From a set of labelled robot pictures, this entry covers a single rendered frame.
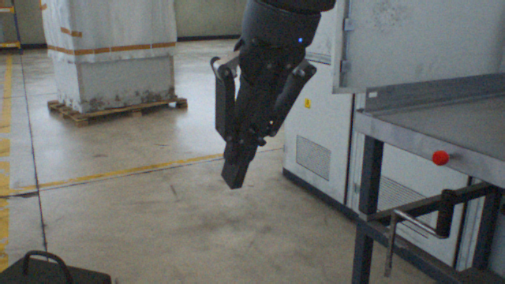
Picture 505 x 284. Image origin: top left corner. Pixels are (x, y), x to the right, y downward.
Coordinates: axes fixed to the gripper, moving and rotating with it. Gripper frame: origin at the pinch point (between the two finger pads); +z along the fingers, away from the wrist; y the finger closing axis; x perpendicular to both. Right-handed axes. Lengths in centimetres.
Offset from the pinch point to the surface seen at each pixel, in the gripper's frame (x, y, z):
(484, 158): 4, -57, 5
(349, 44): -57, -77, 9
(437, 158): -3, -54, 10
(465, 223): -15, -134, 64
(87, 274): -67, -4, 104
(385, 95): -30, -67, 12
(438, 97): -28, -88, 12
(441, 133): -9, -62, 9
